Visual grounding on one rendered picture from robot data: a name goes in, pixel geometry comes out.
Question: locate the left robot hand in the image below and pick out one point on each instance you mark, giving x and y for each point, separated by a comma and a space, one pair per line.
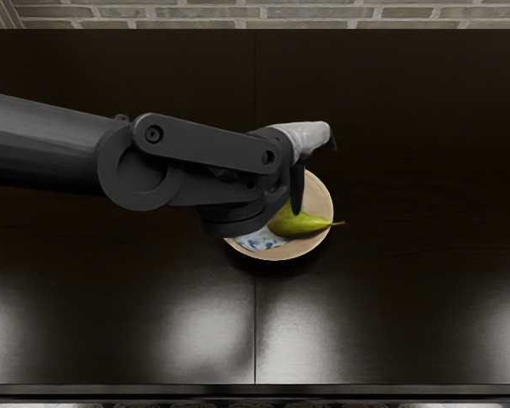
308, 134

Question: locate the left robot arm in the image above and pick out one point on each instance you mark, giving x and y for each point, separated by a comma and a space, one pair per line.
68, 144

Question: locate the beige plate with blue print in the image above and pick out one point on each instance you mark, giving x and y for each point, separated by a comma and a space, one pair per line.
319, 200

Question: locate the green pear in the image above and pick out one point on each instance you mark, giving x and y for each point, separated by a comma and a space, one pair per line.
297, 225

